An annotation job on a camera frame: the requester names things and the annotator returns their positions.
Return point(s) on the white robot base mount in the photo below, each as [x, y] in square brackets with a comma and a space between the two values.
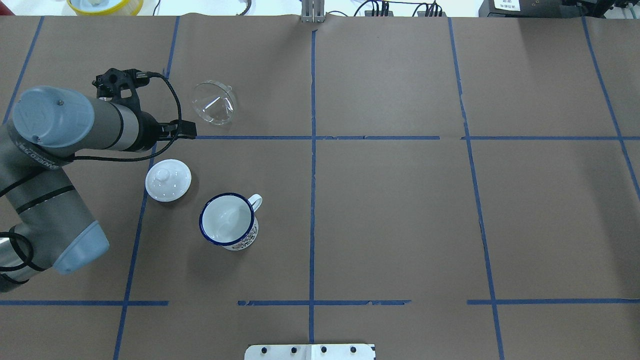
[327, 351]

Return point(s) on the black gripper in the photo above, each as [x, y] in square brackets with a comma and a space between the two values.
[146, 131]

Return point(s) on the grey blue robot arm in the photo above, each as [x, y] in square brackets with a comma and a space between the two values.
[48, 127]

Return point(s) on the white enamel mug blue rim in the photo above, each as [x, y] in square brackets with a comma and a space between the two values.
[229, 220]

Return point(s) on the black box device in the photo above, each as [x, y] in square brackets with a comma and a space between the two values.
[547, 9]

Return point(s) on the white ceramic lid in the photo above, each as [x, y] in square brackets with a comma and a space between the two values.
[168, 180]

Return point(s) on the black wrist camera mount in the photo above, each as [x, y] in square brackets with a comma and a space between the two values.
[120, 86]

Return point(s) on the yellow tape roll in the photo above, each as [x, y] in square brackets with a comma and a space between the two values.
[106, 7]

